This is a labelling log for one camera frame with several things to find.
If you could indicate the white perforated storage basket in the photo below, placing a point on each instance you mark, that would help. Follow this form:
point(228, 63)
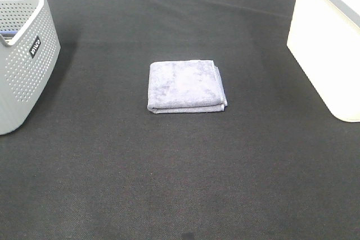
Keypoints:
point(324, 39)

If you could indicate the blue cloth inside basket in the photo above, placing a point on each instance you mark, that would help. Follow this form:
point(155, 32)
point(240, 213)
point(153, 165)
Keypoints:
point(8, 34)

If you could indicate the grey perforated laundry basket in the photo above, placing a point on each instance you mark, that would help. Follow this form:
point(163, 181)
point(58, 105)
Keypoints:
point(27, 59)

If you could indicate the lavender towel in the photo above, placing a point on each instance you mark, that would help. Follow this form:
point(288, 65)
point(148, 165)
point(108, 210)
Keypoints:
point(192, 86)

